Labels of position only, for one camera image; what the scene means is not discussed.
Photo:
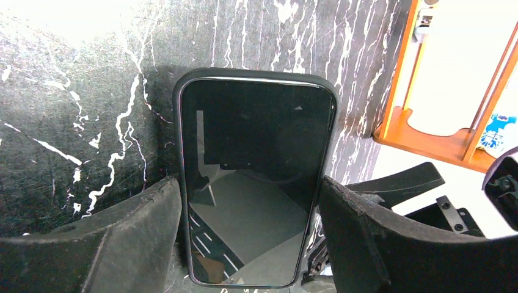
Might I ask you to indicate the black phone case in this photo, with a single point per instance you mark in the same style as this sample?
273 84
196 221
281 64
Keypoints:
259 73

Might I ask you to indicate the orange wooden shelf rack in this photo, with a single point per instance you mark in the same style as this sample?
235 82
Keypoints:
456 60

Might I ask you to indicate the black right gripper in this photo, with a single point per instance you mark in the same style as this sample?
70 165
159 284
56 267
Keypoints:
394 189

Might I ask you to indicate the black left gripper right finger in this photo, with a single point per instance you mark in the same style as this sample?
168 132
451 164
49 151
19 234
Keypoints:
373 249

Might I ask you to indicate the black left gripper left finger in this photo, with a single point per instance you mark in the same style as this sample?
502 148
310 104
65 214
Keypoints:
124 248

